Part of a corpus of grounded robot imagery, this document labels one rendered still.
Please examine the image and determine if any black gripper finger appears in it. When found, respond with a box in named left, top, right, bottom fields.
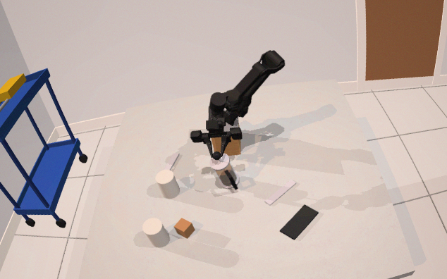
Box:
left=201, top=137, right=213, bottom=157
left=221, top=135, right=231, bottom=157

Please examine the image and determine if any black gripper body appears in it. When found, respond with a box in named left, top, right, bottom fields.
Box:
left=190, top=115, right=242, bottom=143

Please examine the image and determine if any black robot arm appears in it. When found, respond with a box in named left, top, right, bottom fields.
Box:
left=206, top=50, right=285, bottom=131

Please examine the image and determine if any grey cylinder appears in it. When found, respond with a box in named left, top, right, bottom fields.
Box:
left=142, top=218, right=170, bottom=248
left=156, top=170, right=180, bottom=199

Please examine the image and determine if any black flat rectangular mat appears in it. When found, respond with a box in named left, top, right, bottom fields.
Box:
left=280, top=204, right=319, bottom=240

